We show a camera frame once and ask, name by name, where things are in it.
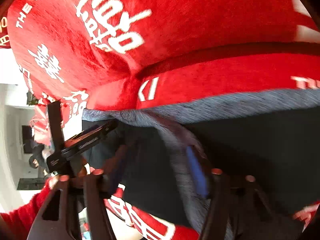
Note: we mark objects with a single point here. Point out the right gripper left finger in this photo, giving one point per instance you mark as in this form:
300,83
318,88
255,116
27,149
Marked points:
58,216

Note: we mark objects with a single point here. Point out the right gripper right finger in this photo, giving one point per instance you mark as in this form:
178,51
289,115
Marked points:
239,208

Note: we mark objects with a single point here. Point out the black pants with blue trim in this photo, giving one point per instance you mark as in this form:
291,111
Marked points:
271,135

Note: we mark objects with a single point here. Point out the red sofa cover with characters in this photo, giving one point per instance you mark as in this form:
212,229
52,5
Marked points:
118,55

